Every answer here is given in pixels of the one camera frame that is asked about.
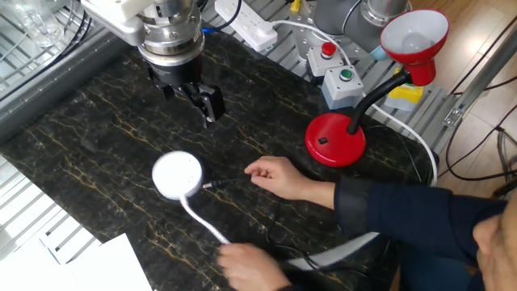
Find yellow button box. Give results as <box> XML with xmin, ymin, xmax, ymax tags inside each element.
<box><xmin>383</xmin><ymin>67</ymin><xmax>424</xmax><ymax>112</ymax></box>

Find red gooseneck desk lamp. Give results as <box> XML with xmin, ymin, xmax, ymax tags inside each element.
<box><xmin>305</xmin><ymin>8</ymin><xmax>450</xmax><ymax>168</ymax></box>

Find black floor cables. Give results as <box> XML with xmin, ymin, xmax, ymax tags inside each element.
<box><xmin>438</xmin><ymin>15</ymin><xmax>517</xmax><ymax>183</ymax></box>

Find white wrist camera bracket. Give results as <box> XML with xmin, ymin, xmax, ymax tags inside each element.
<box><xmin>80</xmin><ymin>0</ymin><xmax>161</xmax><ymax>46</ymax></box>

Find grey aluminium frame beam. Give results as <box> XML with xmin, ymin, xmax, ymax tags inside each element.
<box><xmin>0</xmin><ymin>30</ymin><xmax>134</xmax><ymax>141</ymax></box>

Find large white paper sheet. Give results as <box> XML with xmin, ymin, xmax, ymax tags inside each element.
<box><xmin>64</xmin><ymin>233</ymin><xmax>153</xmax><ymax>291</ymax></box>

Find round white power socket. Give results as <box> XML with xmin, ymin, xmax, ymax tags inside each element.
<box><xmin>151</xmin><ymin>150</ymin><xmax>204</xmax><ymax>201</ymax></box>

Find aluminium profile with bracket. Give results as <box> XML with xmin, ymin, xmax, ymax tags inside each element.
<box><xmin>443</xmin><ymin>27</ymin><xmax>517</xmax><ymax>129</ymax></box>

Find blue cable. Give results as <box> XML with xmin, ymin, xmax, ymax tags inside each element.
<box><xmin>201</xmin><ymin>0</ymin><xmax>243</xmax><ymax>34</ymax></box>

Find person's left hand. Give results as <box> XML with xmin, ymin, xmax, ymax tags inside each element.
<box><xmin>216</xmin><ymin>242</ymin><xmax>292</xmax><ymax>291</ymax></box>

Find dark blue jacket torso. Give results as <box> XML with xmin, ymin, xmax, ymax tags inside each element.
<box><xmin>397</xmin><ymin>242</ymin><xmax>485</xmax><ymax>291</ymax></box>

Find clear glass jug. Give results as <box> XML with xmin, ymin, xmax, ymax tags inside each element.
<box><xmin>7</xmin><ymin>0</ymin><xmax>65</xmax><ymax>48</ymax></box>

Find long white power strip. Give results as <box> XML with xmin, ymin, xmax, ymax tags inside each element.
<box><xmin>213</xmin><ymin>0</ymin><xmax>279</xmax><ymax>53</ymax></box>

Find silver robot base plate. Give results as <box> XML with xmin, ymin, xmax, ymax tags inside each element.
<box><xmin>290</xmin><ymin>3</ymin><xmax>367</xmax><ymax>61</ymax></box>

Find person's right hand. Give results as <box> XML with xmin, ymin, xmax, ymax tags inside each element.
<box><xmin>244</xmin><ymin>155</ymin><xmax>315</xmax><ymax>201</ymax></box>

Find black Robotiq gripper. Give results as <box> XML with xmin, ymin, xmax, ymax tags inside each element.
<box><xmin>145</xmin><ymin>55</ymin><xmax>227</xmax><ymax>130</ymax></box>

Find person's head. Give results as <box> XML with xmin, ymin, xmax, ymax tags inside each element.
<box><xmin>472</xmin><ymin>201</ymin><xmax>517</xmax><ymax>291</ymax></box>

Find person's right forearm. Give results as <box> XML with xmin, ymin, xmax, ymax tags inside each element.
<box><xmin>309</xmin><ymin>175</ymin><xmax>508</xmax><ymax>264</ymax></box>

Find thin black lamp cord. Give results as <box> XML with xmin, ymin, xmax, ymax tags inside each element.
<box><xmin>201</xmin><ymin>123</ymin><xmax>423</xmax><ymax>272</ymax></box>

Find grey box green button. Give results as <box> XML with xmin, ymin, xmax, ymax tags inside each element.
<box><xmin>321</xmin><ymin>65</ymin><xmax>364</xmax><ymax>110</ymax></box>

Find grey box red button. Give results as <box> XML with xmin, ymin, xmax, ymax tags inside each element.
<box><xmin>306</xmin><ymin>41</ymin><xmax>344</xmax><ymax>78</ymax></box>

